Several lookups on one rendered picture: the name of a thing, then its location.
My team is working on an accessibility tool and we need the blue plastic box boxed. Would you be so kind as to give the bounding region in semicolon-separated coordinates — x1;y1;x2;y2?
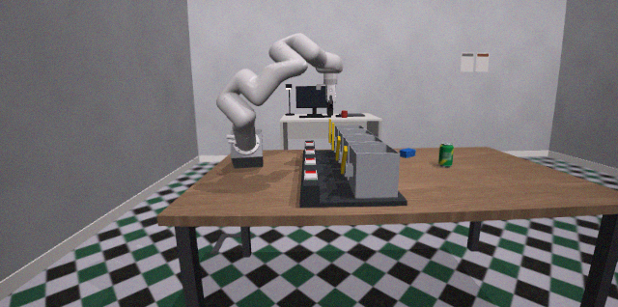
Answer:
400;148;416;158

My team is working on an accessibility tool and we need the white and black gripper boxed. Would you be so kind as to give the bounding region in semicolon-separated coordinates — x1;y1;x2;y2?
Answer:
325;84;337;116

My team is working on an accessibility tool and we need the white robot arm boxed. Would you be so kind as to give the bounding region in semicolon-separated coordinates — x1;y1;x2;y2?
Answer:
216;33;343;155

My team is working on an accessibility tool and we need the green drink can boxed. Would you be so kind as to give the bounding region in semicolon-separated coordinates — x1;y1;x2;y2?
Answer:
438;142;454;168

